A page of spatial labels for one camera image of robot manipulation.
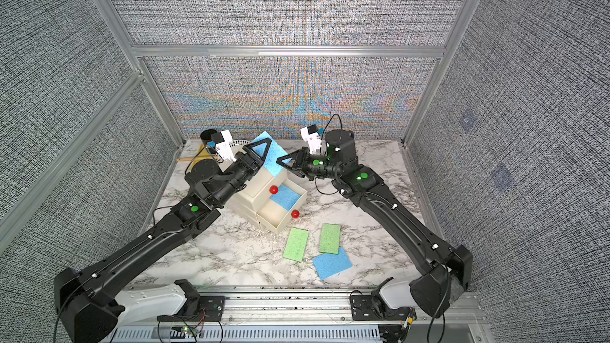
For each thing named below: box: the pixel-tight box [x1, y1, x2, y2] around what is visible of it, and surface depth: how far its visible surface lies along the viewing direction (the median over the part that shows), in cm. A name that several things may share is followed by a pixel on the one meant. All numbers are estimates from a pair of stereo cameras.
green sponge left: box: [282, 227, 309, 263], surface depth 87 cm
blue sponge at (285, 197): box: [270, 184, 302, 212], surface depth 90 cm
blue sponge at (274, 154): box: [251, 131, 293, 177], surface depth 66 cm
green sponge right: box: [319, 223, 341, 255], surface depth 88 cm
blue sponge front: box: [312, 246, 353, 281], surface depth 83 cm
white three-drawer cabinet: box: [224, 165, 308, 233], surface depth 81 cm
